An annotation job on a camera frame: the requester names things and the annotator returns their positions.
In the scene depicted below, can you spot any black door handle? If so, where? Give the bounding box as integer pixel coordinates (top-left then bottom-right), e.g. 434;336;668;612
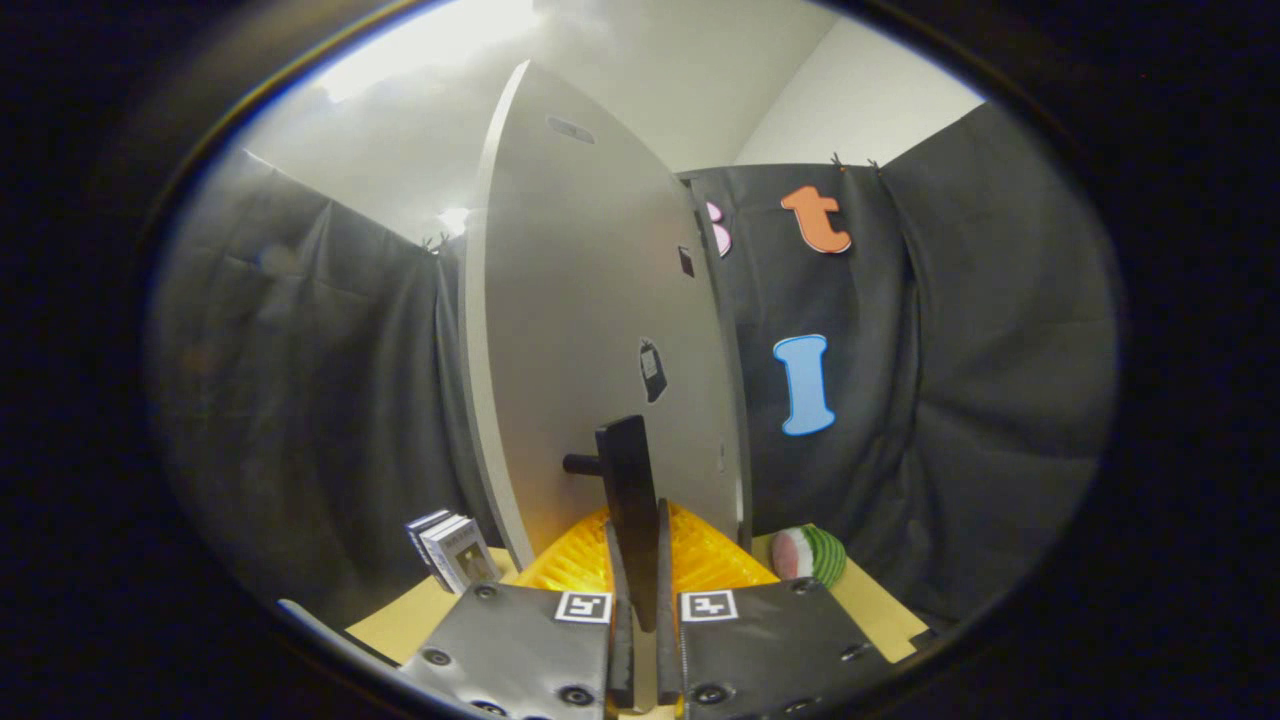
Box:
563;415;662;633

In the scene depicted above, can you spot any white printed box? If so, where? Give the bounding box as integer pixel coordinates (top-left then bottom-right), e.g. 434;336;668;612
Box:
420;515;501;596
405;508;456;581

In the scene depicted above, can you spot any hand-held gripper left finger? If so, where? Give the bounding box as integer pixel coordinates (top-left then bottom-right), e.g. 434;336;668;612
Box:
398;505;637;720

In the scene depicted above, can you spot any grey shoe cabinet door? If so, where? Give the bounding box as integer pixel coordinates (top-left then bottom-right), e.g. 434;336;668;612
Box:
463;60;746;571

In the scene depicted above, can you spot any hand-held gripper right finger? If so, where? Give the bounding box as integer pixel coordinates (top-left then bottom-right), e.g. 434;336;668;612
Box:
655;497;893;720

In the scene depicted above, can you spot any watermelon slice toy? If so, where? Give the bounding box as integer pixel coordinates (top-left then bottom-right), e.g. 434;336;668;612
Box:
770;523;849;589

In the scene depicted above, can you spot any black backdrop cloth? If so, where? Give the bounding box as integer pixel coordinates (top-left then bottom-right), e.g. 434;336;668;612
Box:
150;100;1119;633

